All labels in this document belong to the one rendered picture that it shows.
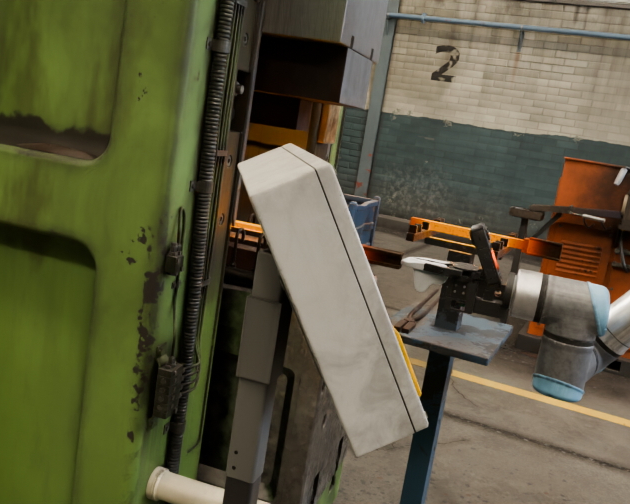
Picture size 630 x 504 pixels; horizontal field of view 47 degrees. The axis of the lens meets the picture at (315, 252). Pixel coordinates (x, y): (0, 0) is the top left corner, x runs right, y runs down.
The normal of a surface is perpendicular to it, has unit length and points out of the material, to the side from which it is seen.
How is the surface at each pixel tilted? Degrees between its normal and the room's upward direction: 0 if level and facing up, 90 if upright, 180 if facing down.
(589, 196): 90
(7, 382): 90
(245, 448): 90
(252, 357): 89
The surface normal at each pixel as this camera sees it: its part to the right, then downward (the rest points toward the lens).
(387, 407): 0.14, 0.20
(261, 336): -0.31, 0.11
